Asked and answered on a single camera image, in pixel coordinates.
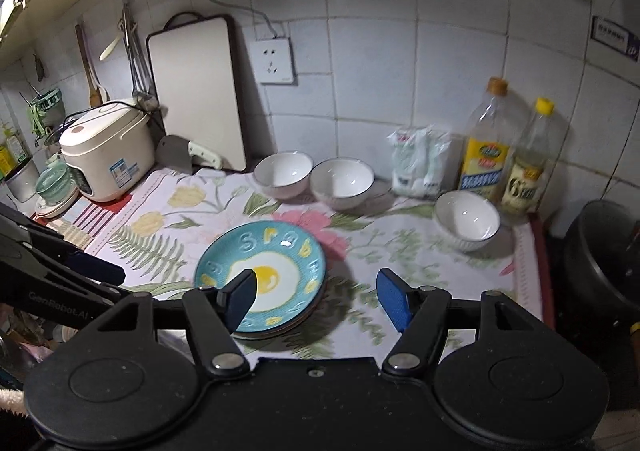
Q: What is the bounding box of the clear bottle yellow cap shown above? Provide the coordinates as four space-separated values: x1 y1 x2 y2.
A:
500 98 556 217

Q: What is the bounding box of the large clear bottle orange cap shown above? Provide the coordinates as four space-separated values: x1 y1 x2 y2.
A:
457 77 516 204

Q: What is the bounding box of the white wall socket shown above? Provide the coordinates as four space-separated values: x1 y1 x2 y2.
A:
249 36 297 85

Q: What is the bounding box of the white bowl with dark rim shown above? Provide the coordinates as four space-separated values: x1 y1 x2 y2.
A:
310 158 376 211
253 151 314 199
434 191 502 253

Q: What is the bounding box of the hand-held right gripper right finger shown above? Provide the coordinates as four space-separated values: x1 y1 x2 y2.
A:
376 267 546 378

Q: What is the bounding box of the cleaver with white handle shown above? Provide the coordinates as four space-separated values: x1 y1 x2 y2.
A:
156 135 224 175

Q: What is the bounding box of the cream rice cooker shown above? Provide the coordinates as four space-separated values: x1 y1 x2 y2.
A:
59 100 156 203

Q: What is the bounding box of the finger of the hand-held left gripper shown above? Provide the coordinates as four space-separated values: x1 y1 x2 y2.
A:
0 204 126 285

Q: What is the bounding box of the green hanging basket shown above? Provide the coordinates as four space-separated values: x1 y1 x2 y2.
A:
27 88 64 132

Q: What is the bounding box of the white rice paddle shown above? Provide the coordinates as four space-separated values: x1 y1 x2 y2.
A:
99 18 126 62

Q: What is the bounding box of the stack of green bowls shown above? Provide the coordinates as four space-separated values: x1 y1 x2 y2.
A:
35 164 77 204

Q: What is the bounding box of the small metal pot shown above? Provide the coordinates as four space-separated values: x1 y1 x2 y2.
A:
5 158 41 203

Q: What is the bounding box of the floral tablecloth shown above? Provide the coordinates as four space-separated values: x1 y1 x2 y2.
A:
32 166 546 362

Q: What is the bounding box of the white seasoning packet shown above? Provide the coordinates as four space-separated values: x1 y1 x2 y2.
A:
390 128 431 198
422 127 453 197

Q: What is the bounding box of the cream cutting board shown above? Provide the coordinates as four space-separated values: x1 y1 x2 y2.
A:
146 14 248 173

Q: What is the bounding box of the hanging metal ladle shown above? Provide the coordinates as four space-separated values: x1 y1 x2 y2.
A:
122 4 161 112

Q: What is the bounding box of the wooden spatula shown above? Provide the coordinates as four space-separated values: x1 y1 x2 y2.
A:
75 24 104 108

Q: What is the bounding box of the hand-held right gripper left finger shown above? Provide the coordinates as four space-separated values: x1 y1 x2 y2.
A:
95 268 258 378

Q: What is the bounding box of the blue fried egg plate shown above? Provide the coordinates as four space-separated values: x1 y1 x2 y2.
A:
194 222 327 328

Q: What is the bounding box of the black pan with wooden handle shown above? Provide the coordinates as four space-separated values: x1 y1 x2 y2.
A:
562 200 640 327

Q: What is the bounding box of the dark wall sticker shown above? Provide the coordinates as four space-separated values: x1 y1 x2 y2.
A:
591 16 640 57

